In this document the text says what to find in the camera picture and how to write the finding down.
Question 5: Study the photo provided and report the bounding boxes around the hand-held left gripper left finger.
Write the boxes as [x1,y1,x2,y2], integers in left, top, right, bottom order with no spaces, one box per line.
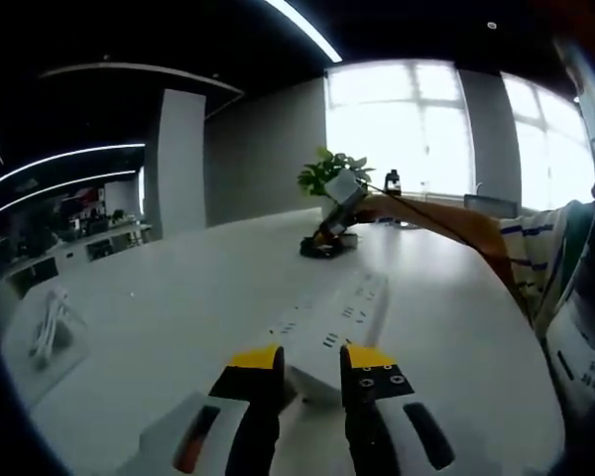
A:
[138,342,285,476]

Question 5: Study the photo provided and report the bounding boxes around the white worn chest device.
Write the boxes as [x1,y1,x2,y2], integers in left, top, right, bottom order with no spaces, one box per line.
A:
[544,292,595,422]

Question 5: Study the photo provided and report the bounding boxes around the person's right hand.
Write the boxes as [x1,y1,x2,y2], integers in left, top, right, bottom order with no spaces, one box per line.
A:
[352,196,396,225]

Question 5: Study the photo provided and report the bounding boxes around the black charger cable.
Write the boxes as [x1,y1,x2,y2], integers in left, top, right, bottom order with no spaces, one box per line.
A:
[298,235,339,259]

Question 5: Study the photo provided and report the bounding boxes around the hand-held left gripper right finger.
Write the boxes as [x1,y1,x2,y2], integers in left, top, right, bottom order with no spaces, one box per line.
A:
[339,344,456,476]

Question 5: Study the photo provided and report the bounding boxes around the white power strip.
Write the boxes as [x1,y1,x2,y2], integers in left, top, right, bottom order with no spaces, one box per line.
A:
[267,271,393,409]

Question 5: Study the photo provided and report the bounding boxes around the potted green plant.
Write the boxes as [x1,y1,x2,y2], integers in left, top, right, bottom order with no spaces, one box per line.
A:
[297,146,377,219]

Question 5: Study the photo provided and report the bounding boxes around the white square pillar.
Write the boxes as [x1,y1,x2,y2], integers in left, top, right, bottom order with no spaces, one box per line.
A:
[143,88,208,242]

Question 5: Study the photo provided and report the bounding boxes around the white power strip cable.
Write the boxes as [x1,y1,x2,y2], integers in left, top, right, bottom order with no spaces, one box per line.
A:
[28,289,89,369]

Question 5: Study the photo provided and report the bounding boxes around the wide ceiling light strip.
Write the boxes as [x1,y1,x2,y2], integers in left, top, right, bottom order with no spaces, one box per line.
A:
[266,0,343,63]

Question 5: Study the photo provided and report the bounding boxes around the row of background desks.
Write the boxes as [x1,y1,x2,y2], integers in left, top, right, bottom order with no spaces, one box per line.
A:
[0,222,154,298]

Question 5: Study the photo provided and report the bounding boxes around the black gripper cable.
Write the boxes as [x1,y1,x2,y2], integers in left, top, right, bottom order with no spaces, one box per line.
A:
[362,181,536,331]

